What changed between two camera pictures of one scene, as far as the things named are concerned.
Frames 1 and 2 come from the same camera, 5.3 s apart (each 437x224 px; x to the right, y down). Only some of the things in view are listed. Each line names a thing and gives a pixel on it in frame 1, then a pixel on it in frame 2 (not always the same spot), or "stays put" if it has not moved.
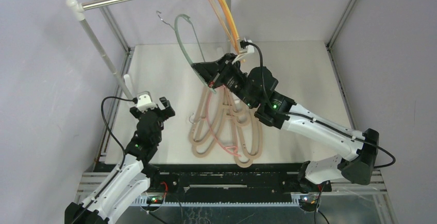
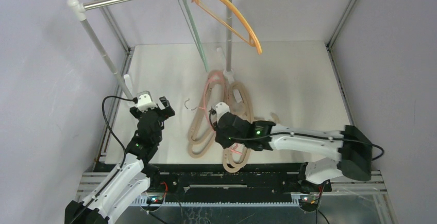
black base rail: (182, 180) stays put
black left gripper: (165, 114) stays put
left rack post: (79, 9) stays put
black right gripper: (222, 73) to (220, 126)
